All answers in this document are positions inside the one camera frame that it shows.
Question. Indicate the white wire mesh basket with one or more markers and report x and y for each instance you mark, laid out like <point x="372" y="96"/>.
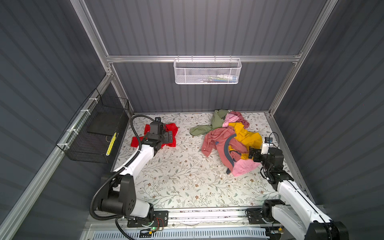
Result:
<point x="190" y="71"/>

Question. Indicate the olive green cloth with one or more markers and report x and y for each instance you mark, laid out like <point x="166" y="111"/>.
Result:
<point x="217" y="121"/>

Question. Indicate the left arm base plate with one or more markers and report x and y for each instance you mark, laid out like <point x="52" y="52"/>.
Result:
<point x="160" y="219"/>

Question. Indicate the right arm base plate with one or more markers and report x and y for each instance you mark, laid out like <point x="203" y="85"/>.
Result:
<point x="257" y="216"/>

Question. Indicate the black wire basket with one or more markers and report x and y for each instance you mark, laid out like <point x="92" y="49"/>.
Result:
<point x="78" y="145"/>

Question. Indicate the items in white basket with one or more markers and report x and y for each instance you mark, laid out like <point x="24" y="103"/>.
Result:
<point x="220" y="79"/>

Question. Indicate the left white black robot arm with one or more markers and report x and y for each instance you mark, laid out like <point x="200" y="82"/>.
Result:
<point x="117" y="195"/>

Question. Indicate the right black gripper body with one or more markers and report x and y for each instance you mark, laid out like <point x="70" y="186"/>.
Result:
<point x="262" y="158"/>

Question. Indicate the white vented cable duct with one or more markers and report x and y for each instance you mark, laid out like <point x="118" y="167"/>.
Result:
<point x="243" y="233"/>

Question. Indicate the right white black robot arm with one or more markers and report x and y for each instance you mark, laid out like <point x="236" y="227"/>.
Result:
<point x="295" y="212"/>

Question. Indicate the black pad in basket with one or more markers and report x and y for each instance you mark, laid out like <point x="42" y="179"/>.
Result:
<point x="106" y="124"/>

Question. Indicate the light pink cloth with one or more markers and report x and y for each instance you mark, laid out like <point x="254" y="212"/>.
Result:
<point x="242" y="167"/>

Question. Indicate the floral table mat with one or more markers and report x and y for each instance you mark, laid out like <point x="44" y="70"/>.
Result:
<point x="182" y="177"/>

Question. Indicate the dusty rose shirt grey trim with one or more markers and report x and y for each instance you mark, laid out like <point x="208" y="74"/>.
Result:
<point x="217" y="140"/>

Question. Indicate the yellow cloth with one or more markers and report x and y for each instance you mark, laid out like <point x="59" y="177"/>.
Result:
<point x="242" y="141"/>

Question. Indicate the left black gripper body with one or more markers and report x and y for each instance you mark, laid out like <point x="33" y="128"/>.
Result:
<point x="165" y="138"/>

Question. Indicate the red cloth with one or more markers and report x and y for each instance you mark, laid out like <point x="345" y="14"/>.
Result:
<point x="169" y="128"/>

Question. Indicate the maroon pink cloth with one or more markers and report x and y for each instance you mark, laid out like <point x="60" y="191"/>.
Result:
<point x="235" y="117"/>

